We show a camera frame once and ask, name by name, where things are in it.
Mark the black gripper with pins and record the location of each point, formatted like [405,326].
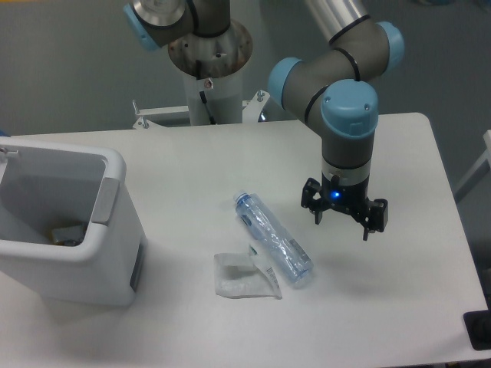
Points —
[351,200]

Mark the clear plastic water bottle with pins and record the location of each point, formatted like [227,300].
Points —
[285,251]

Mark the clear plastic wrapper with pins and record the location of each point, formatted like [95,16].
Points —
[245,275]

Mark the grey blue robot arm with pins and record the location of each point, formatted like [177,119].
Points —
[331,95]

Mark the trash inside can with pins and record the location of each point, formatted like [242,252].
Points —
[70,236]

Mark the white trash can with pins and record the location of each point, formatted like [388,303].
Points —
[49,185]

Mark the black clamp at table edge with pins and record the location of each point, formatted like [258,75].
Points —
[478,328]

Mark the white pedestal base bracket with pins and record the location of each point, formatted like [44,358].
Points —
[252,112]

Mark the white frame at right edge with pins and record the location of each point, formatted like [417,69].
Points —
[475,173]

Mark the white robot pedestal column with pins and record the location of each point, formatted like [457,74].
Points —
[212,70]

